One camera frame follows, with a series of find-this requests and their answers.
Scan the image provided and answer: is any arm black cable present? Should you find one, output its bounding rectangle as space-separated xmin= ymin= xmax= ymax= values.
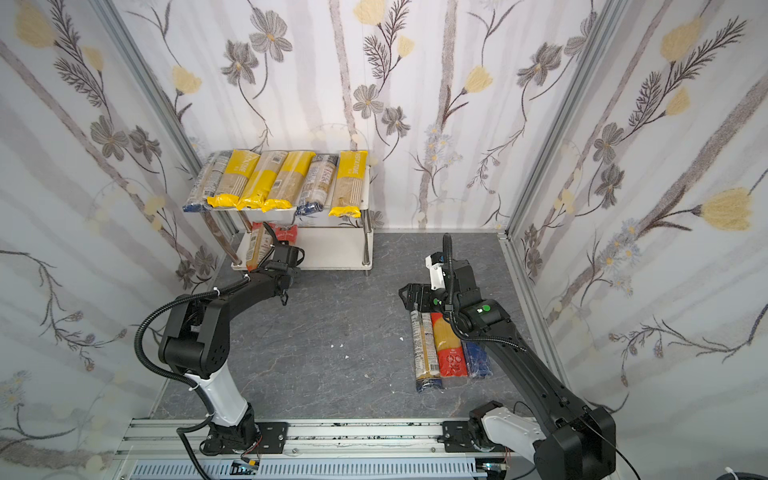
xmin=442 ymin=233 xmax=529 ymax=355
xmin=133 ymin=221 xmax=283 ymax=480

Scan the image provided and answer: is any white two-tier shelf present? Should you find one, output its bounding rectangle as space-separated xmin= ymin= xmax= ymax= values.
xmin=200 ymin=168 xmax=374 ymax=273

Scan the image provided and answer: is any red Barilla spaghetti bag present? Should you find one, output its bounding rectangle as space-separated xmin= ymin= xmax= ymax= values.
xmin=430 ymin=313 xmax=469 ymax=377

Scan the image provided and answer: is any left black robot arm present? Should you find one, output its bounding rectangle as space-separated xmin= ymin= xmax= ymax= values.
xmin=158 ymin=242 xmax=305 ymax=456

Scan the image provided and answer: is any yellow band spaghetti bag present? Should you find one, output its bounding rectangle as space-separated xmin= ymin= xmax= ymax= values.
xmin=236 ymin=150 xmax=288 ymax=210

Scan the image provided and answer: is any long yellow spaghetti bag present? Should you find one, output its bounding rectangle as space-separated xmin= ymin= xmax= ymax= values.
xmin=329 ymin=151 xmax=368 ymax=218

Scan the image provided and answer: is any blue gold spaghetti bag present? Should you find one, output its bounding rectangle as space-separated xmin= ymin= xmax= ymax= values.
xmin=410 ymin=311 xmax=443 ymax=393
xmin=296 ymin=154 xmax=339 ymax=216

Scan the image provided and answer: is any red spaghetti bag white label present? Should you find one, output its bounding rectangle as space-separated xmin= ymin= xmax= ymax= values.
xmin=245 ymin=223 xmax=274 ymax=271

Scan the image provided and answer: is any yellow spaghetti bag barcode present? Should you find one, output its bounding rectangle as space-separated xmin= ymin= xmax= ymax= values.
xmin=261 ymin=151 xmax=316 ymax=212

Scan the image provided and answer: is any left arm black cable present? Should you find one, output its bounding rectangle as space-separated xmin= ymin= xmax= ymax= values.
xmin=133 ymin=221 xmax=283 ymax=480

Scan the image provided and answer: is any clear grey labelled spaghetti bag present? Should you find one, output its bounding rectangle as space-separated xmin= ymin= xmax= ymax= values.
xmin=182 ymin=150 xmax=233 ymax=213

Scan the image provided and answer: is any yellow Pastatime spaghetti bag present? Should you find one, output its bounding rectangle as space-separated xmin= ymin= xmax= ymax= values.
xmin=207 ymin=150 xmax=260 ymax=208

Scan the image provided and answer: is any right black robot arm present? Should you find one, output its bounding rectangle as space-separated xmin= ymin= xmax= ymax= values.
xmin=398 ymin=252 xmax=618 ymax=479

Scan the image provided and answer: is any blue Barilla spaghetti box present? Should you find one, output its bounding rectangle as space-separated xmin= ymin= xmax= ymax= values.
xmin=462 ymin=342 xmax=492 ymax=379

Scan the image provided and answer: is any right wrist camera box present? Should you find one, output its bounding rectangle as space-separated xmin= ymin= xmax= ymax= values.
xmin=425 ymin=252 xmax=445 ymax=290

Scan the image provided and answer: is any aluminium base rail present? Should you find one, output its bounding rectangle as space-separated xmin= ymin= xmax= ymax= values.
xmin=105 ymin=418 xmax=542 ymax=479

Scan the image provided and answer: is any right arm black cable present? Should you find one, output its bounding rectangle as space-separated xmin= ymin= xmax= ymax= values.
xmin=442 ymin=233 xmax=529 ymax=355

